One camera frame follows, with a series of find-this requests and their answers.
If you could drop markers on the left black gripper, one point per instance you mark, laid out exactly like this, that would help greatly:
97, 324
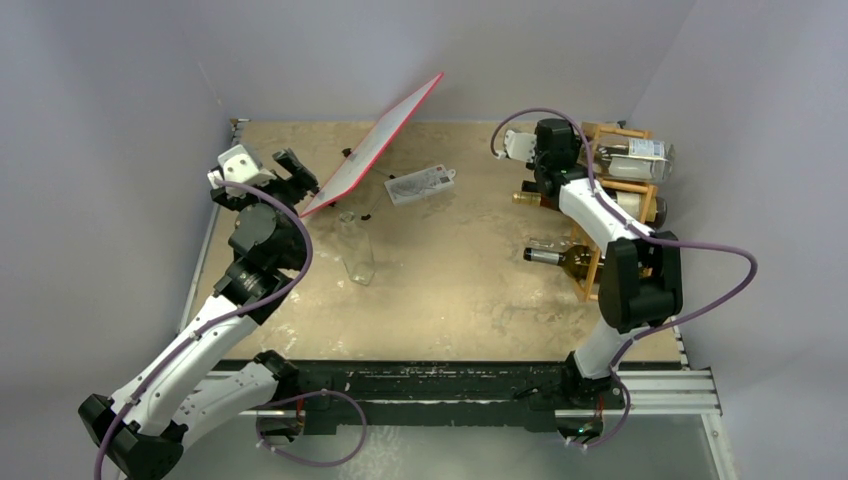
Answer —
297, 185

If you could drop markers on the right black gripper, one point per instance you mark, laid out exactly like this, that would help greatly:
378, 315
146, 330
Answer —
539, 176

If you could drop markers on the clear white-label wine bottle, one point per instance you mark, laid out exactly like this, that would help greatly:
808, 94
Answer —
632, 159

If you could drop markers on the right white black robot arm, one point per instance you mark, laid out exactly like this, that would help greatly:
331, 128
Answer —
640, 285

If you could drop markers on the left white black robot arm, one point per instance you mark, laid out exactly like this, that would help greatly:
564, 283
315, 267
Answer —
144, 427

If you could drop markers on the wooden wine rack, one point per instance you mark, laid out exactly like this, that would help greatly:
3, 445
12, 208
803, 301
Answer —
585, 289

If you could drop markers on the red wine bottle gold cap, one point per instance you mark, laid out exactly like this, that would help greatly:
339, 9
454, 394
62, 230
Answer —
530, 198

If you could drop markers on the empty clear glass bottle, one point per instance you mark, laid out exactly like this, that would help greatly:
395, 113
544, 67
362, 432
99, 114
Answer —
357, 254

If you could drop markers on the green wine bottle bottom row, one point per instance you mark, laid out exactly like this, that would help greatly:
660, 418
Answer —
575, 261

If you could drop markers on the pink framed whiteboard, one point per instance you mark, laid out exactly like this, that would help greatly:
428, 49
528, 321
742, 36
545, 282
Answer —
356, 165

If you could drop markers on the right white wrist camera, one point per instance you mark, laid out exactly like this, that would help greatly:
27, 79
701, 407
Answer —
519, 146

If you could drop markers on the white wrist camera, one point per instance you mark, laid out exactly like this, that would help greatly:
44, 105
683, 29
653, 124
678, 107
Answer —
238, 165
519, 146

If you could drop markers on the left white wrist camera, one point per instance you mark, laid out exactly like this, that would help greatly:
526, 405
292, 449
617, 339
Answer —
238, 165

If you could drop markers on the aluminium table edge rail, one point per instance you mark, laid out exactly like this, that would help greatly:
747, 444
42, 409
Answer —
238, 127

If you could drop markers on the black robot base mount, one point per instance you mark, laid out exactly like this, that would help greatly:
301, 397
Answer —
538, 396

